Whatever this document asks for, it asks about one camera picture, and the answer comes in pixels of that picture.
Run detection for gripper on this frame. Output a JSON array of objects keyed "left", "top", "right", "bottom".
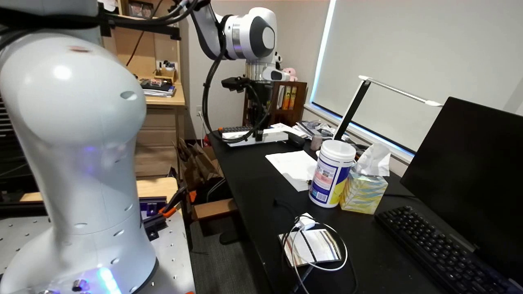
[{"left": 246, "top": 80, "right": 272, "bottom": 142}]

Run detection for long white box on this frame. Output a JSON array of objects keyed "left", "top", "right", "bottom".
[{"left": 222, "top": 128, "right": 289, "bottom": 148}]

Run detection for cardboard box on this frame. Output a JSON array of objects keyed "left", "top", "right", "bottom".
[{"left": 192, "top": 198, "right": 239, "bottom": 221}]

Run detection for patterned tissue box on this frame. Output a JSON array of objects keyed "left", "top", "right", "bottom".
[{"left": 340, "top": 143, "right": 391, "bottom": 215}]

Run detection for black calculator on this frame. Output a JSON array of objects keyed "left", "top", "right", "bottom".
[{"left": 218, "top": 126, "right": 254, "bottom": 135}]

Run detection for row of books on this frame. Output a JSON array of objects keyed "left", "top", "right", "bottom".
[{"left": 277, "top": 85, "right": 298, "bottom": 111}]

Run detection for black stapler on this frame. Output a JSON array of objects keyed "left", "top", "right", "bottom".
[{"left": 286, "top": 132, "right": 306, "bottom": 149}]

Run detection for wooden book rack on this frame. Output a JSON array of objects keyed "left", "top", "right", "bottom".
[{"left": 243, "top": 80, "right": 308, "bottom": 127}]

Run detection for white paper sheets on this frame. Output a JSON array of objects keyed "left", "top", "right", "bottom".
[{"left": 265, "top": 150, "right": 319, "bottom": 192}]

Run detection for pile of papers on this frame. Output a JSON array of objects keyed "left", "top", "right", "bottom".
[{"left": 293, "top": 120, "right": 353, "bottom": 142}]

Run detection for brown paper bags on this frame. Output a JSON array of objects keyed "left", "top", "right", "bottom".
[{"left": 175, "top": 138, "right": 224, "bottom": 193}]

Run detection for white wipes canister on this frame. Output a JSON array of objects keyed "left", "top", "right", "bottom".
[{"left": 309, "top": 140, "right": 357, "bottom": 208}]

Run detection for wooden hutch desk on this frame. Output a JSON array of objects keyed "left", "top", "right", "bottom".
[{"left": 101, "top": 0, "right": 189, "bottom": 178}]

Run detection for slim desk lamp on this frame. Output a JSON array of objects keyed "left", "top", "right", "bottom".
[{"left": 333, "top": 75, "right": 444, "bottom": 142}]

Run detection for small desk organiser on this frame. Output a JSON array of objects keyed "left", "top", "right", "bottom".
[{"left": 154, "top": 60, "right": 179, "bottom": 82}]

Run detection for stack of books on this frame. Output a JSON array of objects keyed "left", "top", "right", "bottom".
[{"left": 139, "top": 78, "right": 177, "bottom": 98}]

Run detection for white charger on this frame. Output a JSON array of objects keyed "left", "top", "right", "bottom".
[{"left": 294, "top": 213, "right": 316, "bottom": 232}]

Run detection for wooden board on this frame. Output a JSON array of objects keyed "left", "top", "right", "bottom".
[{"left": 20, "top": 176, "right": 179, "bottom": 203}]

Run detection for orange black clamp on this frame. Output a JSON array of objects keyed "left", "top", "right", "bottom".
[{"left": 141, "top": 185, "right": 189, "bottom": 242}]

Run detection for striped booklet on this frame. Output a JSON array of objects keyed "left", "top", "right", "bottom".
[{"left": 278, "top": 228, "right": 342, "bottom": 268}]

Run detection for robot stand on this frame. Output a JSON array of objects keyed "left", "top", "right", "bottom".
[{"left": 0, "top": 206, "right": 196, "bottom": 294}]

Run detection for white roller blind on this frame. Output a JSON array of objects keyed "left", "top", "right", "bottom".
[{"left": 309, "top": 0, "right": 523, "bottom": 165}]

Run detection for black keyboard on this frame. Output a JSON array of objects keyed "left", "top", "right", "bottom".
[{"left": 374, "top": 205, "right": 523, "bottom": 294}]

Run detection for black monitor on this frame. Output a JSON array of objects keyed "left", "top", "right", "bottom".
[{"left": 399, "top": 96, "right": 523, "bottom": 286}]

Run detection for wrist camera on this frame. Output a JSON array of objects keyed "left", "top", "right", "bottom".
[{"left": 221, "top": 76, "right": 250, "bottom": 93}]

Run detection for white cable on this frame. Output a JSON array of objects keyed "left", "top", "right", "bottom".
[{"left": 281, "top": 220, "right": 349, "bottom": 294}]

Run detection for picture frame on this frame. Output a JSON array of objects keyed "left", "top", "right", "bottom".
[{"left": 127, "top": 0, "right": 155, "bottom": 19}]

